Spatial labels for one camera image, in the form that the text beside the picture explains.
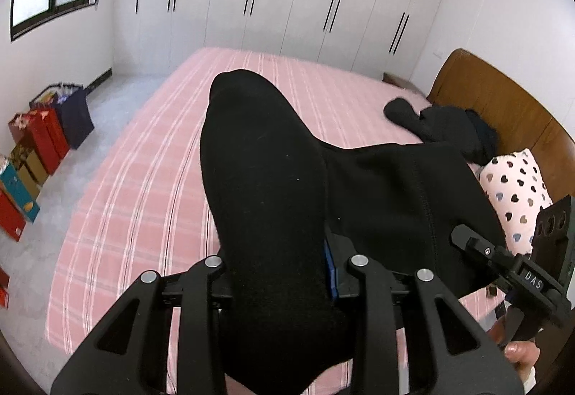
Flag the small red box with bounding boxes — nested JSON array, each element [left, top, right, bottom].
[[0, 267, 11, 309]]

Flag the navy gift bag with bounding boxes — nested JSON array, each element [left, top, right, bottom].
[[53, 82, 96, 150]]

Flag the small dark red gift bag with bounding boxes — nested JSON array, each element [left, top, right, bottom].
[[8, 111, 33, 145]]

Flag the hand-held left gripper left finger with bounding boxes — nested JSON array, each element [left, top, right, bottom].
[[51, 256, 235, 395]]

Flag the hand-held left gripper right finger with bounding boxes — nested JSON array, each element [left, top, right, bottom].
[[323, 236, 525, 395]]

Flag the person's right hand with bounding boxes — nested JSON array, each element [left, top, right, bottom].
[[489, 316, 541, 385]]

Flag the pink plaid bed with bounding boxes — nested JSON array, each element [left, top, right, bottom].
[[45, 46, 509, 395]]

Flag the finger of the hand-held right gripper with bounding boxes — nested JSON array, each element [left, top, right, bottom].
[[451, 223, 523, 283]]

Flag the brown gold gift box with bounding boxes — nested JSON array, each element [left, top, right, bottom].
[[10, 143, 49, 199]]

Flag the wooden headboard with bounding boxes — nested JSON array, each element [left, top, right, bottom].
[[426, 48, 575, 204]]

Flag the large red gift box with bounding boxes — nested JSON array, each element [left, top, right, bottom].
[[0, 190, 26, 242]]

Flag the wooden nightstand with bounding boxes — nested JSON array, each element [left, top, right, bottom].
[[383, 72, 422, 93]]

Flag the teal gift box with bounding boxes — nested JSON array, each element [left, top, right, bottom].
[[0, 163, 41, 224]]

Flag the black pants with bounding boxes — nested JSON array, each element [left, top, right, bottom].
[[199, 69, 509, 395]]

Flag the heart print pillow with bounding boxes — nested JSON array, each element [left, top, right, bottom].
[[476, 149, 554, 255]]

